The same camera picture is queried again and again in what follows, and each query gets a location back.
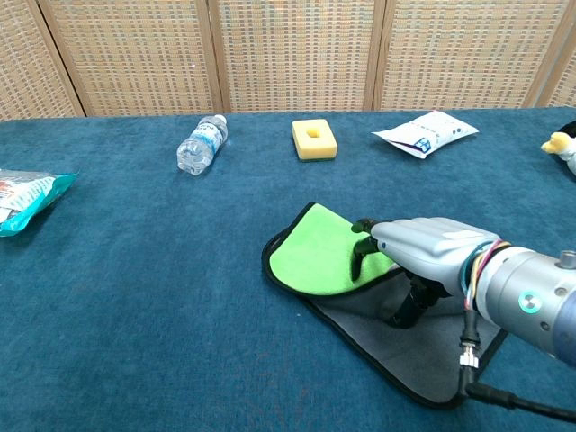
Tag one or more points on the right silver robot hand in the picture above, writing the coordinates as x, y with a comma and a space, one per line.
427, 245

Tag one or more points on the grey and green microfibre cloth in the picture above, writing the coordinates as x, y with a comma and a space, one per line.
315, 256

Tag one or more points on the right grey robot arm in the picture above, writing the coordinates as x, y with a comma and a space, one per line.
535, 288

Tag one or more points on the white plastic pouch packet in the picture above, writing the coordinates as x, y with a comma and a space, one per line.
432, 132

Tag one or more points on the yellow sponge with hole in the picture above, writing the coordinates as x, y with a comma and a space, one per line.
321, 144

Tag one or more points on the black white penguin plush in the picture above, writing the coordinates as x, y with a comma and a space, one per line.
568, 146

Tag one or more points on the woven bamboo folding screen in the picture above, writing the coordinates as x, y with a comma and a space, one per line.
292, 54

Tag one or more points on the clear plastic water bottle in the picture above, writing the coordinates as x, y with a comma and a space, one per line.
200, 146

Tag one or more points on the blue carpet table cover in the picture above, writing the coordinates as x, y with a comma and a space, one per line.
157, 292

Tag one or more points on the teal snack bag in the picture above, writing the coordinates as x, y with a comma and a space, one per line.
27, 198

